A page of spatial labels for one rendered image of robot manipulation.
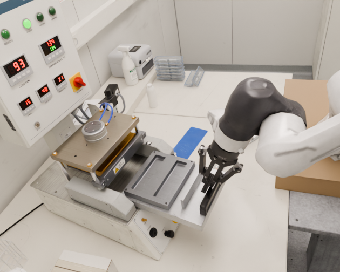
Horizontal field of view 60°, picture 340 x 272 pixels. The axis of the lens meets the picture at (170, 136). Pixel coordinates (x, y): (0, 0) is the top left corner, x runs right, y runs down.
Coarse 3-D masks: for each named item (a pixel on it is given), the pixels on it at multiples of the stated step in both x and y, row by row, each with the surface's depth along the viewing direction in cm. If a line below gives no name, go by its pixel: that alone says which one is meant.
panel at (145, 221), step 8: (136, 216) 97; (144, 216) 99; (152, 216) 102; (160, 216) 105; (136, 224) 96; (144, 224) 99; (152, 224) 101; (160, 224) 104; (168, 224) 107; (176, 224) 110; (144, 232) 98; (160, 232) 104; (152, 240) 100; (160, 240) 103; (168, 240) 106; (160, 248) 102
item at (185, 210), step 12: (192, 180) 93; (180, 192) 95; (192, 192) 93; (216, 192) 93; (144, 204) 94; (180, 204) 92; (192, 204) 91; (168, 216) 91; (180, 216) 88; (192, 216) 88; (204, 216) 87
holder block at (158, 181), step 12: (156, 156) 107; (168, 156) 105; (144, 168) 102; (156, 168) 104; (168, 168) 101; (180, 168) 102; (192, 168) 101; (132, 180) 99; (144, 180) 100; (156, 180) 97; (168, 180) 99; (180, 180) 96; (132, 192) 95; (144, 192) 94; (156, 192) 94; (168, 192) 95; (156, 204) 91; (168, 204) 89
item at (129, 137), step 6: (132, 132) 108; (126, 138) 106; (132, 138) 106; (120, 144) 104; (126, 144) 104; (114, 150) 102; (120, 150) 102; (108, 156) 100; (114, 156) 100; (108, 162) 98; (72, 168) 103; (78, 168) 101; (102, 168) 96; (90, 174) 99
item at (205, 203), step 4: (216, 184) 91; (208, 188) 90; (212, 188) 90; (216, 188) 91; (208, 192) 89; (212, 192) 89; (204, 196) 88; (208, 196) 87; (212, 196) 89; (204, 200) 87; (208, 200) 87; (200, 204) 86; (204, 204) 86; (208, 204) 87; (200, 208) 86; (204, 208) 85; (200, 212) 87; (204, 212) 86
